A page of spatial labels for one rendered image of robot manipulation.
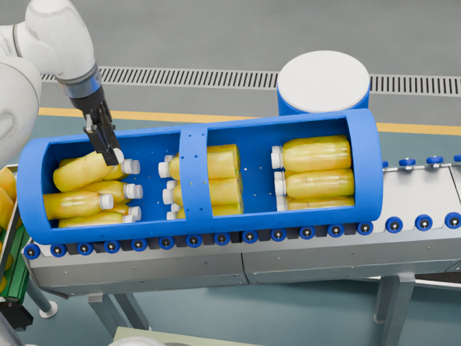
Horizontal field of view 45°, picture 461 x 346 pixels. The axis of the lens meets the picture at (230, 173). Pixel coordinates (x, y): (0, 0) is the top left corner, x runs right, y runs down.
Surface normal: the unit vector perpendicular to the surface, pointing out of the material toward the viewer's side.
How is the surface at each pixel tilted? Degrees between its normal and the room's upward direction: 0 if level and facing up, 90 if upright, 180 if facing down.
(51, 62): 92
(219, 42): 0
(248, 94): 0
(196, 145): 5
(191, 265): 70
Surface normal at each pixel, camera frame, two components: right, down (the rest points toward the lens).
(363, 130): -0.12, -0.55
